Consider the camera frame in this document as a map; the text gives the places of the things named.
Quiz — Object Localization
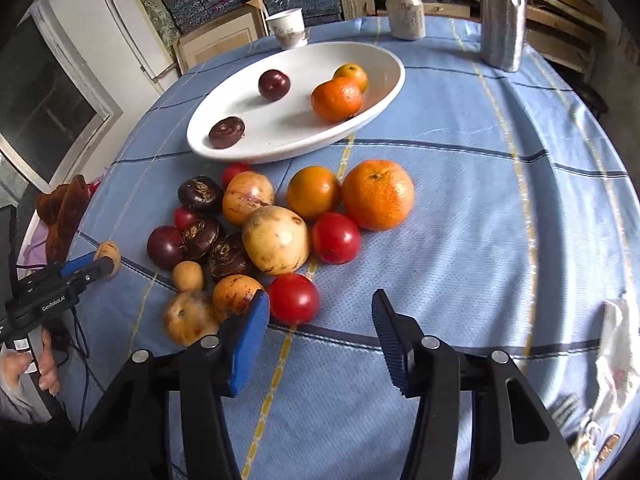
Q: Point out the large tan ribbed fruit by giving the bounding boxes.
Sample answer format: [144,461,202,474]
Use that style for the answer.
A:
[93,240,122,278]

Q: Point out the pale yellow apple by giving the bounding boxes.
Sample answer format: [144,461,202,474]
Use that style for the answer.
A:
[163,290,219,347]

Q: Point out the small tan round fruit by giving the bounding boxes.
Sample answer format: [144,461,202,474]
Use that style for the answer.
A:
[171,260,205,292]

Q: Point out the yellow potato-like fruit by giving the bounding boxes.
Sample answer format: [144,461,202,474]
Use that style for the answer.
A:
[242,206,311,275]

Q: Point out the large orange tangerine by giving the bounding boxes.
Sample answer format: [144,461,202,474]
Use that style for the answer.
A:
[342,159,414,231]

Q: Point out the orange persimmon fruit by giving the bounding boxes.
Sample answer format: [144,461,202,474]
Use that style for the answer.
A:
[285,166,342,222]

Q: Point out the small yellow orange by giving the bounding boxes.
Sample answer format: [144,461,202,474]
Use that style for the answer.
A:
[333,63,369,93]

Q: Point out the orange speckled fruit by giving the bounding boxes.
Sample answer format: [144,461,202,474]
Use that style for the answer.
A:
[213,274,264,323]

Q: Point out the red cherry tomato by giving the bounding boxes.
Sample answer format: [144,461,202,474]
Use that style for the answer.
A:
[222,162,250,190]

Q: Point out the dark brown fruit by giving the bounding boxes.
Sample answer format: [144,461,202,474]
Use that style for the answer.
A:
[208,116,245,150]

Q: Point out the person's left hand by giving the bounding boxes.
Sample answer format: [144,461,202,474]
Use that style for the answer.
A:
[0,326,61,397]

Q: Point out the brown plush toy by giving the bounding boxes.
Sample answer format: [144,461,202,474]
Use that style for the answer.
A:
[36,174,90,263]

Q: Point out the blue checked tablecloth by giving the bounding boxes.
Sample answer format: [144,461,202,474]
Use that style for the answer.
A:
[54,14,640,480]

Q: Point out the white oval plate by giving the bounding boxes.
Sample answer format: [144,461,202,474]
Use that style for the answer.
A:
[186,41,406,164]

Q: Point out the white crumpled tissue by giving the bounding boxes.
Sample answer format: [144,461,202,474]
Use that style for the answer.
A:
[593,294,639,419]

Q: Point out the wooden framed panel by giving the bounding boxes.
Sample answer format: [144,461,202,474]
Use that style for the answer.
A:
[172,3,268,74]

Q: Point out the white paper cup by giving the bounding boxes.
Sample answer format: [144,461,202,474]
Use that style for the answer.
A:
[266,8,308,50]

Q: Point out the white drink can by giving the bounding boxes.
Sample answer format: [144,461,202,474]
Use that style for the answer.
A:
[386,0,426,41]

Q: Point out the silver metal bottle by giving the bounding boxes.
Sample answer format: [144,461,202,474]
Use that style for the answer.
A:
[480,0,526,73]

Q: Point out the black cable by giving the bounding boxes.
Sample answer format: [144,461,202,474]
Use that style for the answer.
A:
[64,303,94,434]

